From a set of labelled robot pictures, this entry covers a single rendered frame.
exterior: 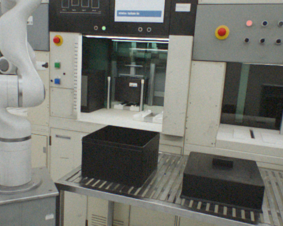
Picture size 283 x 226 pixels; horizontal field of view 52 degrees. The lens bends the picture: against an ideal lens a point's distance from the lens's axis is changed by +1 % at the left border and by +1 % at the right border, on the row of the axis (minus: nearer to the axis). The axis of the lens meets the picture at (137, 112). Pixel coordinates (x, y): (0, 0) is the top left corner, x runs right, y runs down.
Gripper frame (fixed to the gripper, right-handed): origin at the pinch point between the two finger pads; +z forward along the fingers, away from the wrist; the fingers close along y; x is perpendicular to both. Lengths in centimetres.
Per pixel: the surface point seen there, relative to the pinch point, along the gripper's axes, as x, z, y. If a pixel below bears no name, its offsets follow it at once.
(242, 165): -34, -22, 112
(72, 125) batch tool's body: -37.1, 12.4, 11.5
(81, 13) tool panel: 30.4, 12.5, 16.3
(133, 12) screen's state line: 32, 12, 48
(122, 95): -22, 64, 24
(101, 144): -29, -40, 56
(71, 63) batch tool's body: 1.7, 13.1, 9.4
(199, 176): -34, -41, 96
